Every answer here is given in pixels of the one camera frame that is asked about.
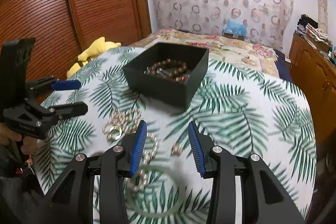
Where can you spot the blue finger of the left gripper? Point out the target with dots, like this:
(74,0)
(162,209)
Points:
(70,110)
(67,85)

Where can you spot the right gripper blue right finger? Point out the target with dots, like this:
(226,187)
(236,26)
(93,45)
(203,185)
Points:
(196,149)

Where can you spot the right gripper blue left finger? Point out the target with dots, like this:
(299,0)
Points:
(137,151)

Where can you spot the pale green jade bangle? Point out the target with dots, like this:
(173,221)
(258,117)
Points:
(155,195)

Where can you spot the black open jewelry box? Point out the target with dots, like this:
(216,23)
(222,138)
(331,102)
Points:
(168,72)

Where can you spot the person's left hand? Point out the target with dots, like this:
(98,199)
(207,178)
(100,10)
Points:
(29,145)

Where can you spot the yellow pikachu plush toy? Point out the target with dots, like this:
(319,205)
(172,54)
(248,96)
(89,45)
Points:
(98,47)

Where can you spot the palm leaf print cloth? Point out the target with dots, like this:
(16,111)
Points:
(242,110)

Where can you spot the floral bed blanket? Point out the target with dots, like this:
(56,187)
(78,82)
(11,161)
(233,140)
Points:
(233,51)

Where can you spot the blue plush toy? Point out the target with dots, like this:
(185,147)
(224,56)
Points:
(235,30)

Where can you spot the wooden sideboard cabinet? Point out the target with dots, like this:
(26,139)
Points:
(315,76)

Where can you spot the stack of folded clothes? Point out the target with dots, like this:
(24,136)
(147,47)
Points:
(313,34)

